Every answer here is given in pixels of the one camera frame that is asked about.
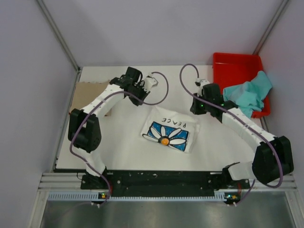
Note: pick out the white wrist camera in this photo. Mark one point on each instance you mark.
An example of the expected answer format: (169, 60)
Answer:
(150, 82)
(200, 83)

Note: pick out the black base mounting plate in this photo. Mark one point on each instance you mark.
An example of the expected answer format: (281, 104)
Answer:
(128, 183)

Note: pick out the white t shirt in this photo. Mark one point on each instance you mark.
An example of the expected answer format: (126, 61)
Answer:
(171, 129)

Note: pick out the folded brown t shirt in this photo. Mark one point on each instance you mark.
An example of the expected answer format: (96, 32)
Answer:
(85, 93)

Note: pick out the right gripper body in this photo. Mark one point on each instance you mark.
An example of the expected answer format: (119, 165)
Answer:
(200, 108)

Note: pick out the aluminium frame rail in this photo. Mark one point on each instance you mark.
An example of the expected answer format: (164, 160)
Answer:
(71, 181)

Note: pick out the teal t shirt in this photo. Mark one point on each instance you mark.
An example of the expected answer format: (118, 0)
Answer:
(250, 95)

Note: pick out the red plastic bin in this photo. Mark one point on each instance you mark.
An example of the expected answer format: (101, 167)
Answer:
(235, 69)

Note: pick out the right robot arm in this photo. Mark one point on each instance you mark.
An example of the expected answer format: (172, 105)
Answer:
(272, 155)

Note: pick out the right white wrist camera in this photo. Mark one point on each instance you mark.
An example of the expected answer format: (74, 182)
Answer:
(200, 83)

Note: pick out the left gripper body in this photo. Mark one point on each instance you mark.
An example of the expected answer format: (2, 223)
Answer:
(139, 90)

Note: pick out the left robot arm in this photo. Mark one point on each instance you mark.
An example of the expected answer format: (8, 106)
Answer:
(84, 131)

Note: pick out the grey slotted cable duct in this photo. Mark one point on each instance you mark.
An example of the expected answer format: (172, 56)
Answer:
(99, 197)

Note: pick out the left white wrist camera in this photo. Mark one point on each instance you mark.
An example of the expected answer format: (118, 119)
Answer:
(150, 82)

